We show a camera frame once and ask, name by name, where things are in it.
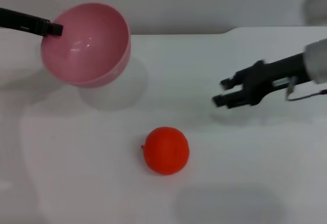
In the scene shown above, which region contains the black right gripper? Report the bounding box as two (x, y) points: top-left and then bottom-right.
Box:
(211, 52), (312, 110)

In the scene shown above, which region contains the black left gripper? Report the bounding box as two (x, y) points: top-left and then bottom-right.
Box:
(0, 7), (64, 38)

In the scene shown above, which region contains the pink plastic bowl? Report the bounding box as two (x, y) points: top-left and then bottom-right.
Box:
(40, 3), (132, 89)

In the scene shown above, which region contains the orange toy fruit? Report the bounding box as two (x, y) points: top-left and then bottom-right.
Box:
(141, 126), (191, 176)

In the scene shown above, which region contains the right arm cable with plug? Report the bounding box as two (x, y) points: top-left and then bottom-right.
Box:
(284, 77), (327, 102)

